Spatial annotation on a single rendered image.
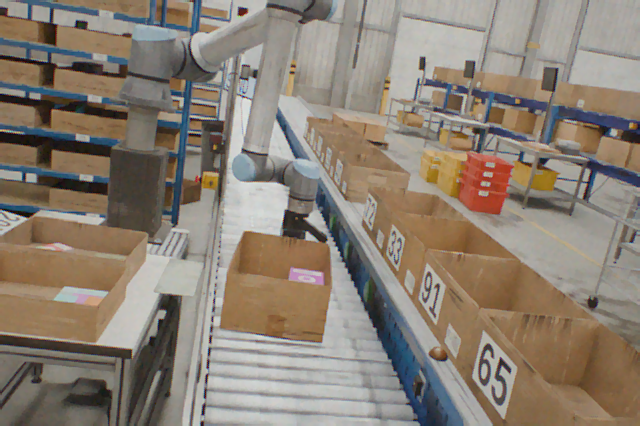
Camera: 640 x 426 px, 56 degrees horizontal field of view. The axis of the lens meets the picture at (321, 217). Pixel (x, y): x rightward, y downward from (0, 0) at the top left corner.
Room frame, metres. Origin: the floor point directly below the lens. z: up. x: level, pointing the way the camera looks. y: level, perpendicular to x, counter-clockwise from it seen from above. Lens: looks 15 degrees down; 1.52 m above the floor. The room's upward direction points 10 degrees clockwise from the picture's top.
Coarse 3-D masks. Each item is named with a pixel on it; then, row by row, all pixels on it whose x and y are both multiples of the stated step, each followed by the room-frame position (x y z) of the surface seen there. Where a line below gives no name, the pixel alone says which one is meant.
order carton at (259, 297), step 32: (256, 256) 1.91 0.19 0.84; (288, 256) 1.92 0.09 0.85; (320, 256) 1.92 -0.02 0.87; (256, 288) 1.52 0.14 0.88; (288, 288) 1.53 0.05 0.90; (320, 288) 1.53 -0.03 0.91; (224, 320) 1.52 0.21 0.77; (256, 320) 1.53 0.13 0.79; (288, 320) 1.53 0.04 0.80; (320, 320) 1.54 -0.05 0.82
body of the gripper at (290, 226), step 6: (288, 210) 1.97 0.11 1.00; (288, 216) 1.96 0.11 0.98; (294, 216) 1.93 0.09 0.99; (300, 216) 1.93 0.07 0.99; (306, 216) 1.94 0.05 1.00; (282, 222) 1.97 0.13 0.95; (288, 222) 1.94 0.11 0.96; (294, 222) 1.95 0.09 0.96; (300, 222) 1.95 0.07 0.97; (282, 228) 1.93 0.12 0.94; (288, 228) 1.94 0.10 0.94; (294, 228) 1.95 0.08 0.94; (300, 228) 1.95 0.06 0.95; (282, 234) 1.92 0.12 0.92; (288, 234) 1.92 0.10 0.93; (294, 234) 1.93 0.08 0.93; (300, 234) 1.94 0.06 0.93; (306, 234) 1.94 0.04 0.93
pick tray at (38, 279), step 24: (0, 264) 1.57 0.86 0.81; (24, 264) 1.58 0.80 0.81; (48, 264) 1.58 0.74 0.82; (72, 264) 1.59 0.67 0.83; (96, 264) 1.60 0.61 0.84; (0, 288) 1.51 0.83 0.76; (24, 288) 1.54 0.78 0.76; (48, 288) 1.57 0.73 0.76; (96, 288) 1.59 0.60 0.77; (120, 288) 1.52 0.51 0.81; (0, 312) 1.30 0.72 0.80; (24, 312) 1.31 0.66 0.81; (48, 312) 1.31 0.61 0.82; (72, 312) 1.32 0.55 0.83; (96, 312) 1.33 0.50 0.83; (48, 336) 1.32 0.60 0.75; (72, 336) 1.32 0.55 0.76; (96, 336) 1.33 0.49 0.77
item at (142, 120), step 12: (132, 108) 2.16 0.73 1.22; (144, 108) 2.15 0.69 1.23; (156, 108) 2.11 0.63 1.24; (168, 108) 2.15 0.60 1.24; (132, 120) 2.15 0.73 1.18; (144, 120) 2.15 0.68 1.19; (156, 120) 2.19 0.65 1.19; (132, 132) 2.15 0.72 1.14; (144, 132) 2.15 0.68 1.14; (132, 144) 2.14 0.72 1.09; (144, 144) 2.15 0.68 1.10
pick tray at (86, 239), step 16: (32, 224) 1.88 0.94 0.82; (48, 224) 1.89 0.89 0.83; (64, 224) 1.90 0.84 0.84; (80, 224) 1.90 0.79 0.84; (96, 224) 1.91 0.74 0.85; (0, 240) 1.67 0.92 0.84; (16, 240) 1.77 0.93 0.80; (32, 240) 1.89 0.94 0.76; (48, 240) 1.89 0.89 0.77; (64, 240) 1.90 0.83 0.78; (80, 240) 1.90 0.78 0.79; (96, 240) 1.91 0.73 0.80; (112, 240) 1.91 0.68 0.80; (128, 240) 1.91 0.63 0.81; (144, 240) 1.86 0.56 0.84; (64, 256) 1.63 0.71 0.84; (80, 256) 1.63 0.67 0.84; (128, 256) 1.68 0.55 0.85; (144, 256) 1.89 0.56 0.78; (128, 272) 1.69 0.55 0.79
